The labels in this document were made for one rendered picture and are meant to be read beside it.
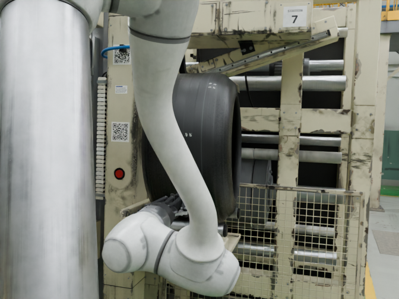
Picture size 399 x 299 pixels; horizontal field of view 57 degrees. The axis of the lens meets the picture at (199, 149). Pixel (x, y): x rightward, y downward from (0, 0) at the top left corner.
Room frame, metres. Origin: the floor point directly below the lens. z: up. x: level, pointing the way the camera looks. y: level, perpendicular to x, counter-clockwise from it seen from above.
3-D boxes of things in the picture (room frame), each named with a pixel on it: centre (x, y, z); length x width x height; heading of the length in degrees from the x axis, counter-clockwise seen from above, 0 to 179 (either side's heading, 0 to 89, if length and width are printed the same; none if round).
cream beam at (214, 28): (1.67, -0.17, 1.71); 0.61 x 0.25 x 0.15; 75
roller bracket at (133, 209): (1.46, 0.21, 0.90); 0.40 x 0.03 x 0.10; 165
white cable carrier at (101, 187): (1.46, 0.38, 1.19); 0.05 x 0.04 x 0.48; 165
